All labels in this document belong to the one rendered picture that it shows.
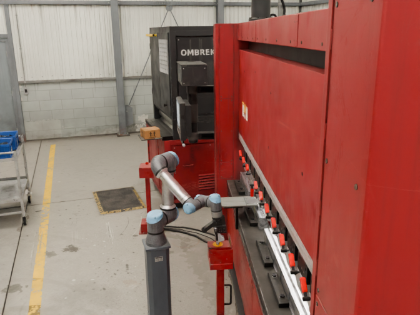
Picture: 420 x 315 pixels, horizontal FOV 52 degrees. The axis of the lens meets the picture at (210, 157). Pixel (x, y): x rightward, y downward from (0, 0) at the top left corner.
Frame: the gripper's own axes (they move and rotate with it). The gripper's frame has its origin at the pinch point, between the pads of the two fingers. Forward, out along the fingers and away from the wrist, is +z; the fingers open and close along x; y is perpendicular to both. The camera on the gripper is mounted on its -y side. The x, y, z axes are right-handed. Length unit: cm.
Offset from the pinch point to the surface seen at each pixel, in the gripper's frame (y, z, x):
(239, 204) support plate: 21.2, -14.6, 28.8
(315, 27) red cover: 37, -137, -109
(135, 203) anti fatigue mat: -87, 73, 286
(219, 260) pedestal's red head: 0.0, 10.4, -4.6
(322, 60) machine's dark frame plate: 47, -123, -89
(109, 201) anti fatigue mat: -123, 70, 297
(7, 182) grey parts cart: -253, 27, 304
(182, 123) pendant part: -12, -59, 133
